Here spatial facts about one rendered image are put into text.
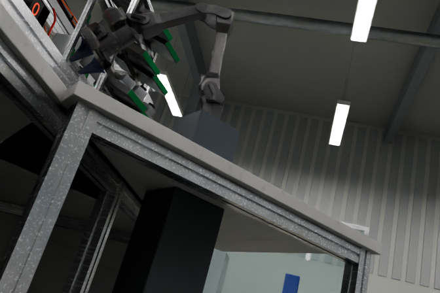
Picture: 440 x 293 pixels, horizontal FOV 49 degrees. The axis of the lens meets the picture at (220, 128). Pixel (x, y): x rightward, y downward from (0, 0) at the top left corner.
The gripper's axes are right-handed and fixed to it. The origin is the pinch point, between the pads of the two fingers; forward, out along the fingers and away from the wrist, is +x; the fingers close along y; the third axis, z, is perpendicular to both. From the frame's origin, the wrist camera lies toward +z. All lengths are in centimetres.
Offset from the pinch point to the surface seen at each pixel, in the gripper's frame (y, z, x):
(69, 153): 43, -53, 11
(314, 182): -842, 134, -260
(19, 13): 54, -29, 5
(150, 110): -40.5, -2.5, -11.0
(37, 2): 19.4, 9.7, 1.8
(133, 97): -23.3, -4.9, -7.4
